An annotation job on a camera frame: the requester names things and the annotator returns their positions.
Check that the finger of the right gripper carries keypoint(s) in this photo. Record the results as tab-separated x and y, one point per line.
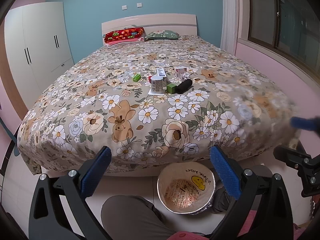
306	166
305	124

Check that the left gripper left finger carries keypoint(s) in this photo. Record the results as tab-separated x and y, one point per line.
47	217

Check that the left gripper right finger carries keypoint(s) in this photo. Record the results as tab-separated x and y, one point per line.
273	219

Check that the white milk carton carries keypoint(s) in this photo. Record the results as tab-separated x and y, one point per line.
161	72

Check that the red patterned pillow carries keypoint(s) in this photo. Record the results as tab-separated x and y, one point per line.
135	34

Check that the floral bed cover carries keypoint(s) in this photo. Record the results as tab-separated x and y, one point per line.
96	103

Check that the white curtain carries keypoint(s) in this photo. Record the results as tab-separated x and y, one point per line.
230	22

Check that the white wardrobe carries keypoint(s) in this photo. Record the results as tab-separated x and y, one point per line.
37	47

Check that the dark framed window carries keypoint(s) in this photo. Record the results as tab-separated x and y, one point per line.
289	28

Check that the green toy brick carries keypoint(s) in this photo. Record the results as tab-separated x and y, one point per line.
136	78

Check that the green floral pillow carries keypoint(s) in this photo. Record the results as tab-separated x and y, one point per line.
162	35

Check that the small red white box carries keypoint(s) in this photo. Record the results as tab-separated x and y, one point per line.
180	71

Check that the white bed headboard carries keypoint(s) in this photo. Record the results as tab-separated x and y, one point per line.
183	24

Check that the white yogurt cup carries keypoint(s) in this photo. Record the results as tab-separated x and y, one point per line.
156	83

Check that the black cylinder roll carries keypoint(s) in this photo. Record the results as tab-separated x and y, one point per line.
184	86

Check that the green cube block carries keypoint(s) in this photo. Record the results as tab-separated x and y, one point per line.
171	88

